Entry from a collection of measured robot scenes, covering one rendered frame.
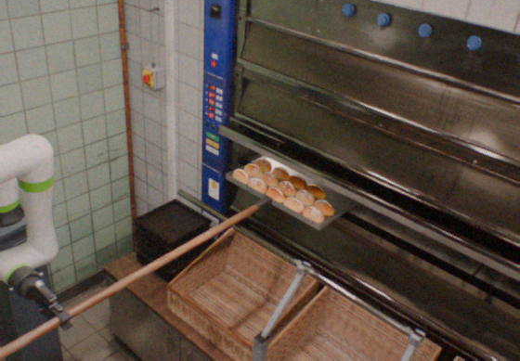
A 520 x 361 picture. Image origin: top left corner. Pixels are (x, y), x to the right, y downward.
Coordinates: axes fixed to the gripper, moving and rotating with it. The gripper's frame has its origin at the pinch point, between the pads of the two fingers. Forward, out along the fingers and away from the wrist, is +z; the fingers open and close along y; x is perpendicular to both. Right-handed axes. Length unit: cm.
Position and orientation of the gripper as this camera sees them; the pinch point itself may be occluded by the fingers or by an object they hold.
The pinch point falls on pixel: (61, 317)
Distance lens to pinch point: 190.5
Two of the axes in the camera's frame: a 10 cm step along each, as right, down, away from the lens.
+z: 7.5, 3.8, -5.5
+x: -6.6, 3.4, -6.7
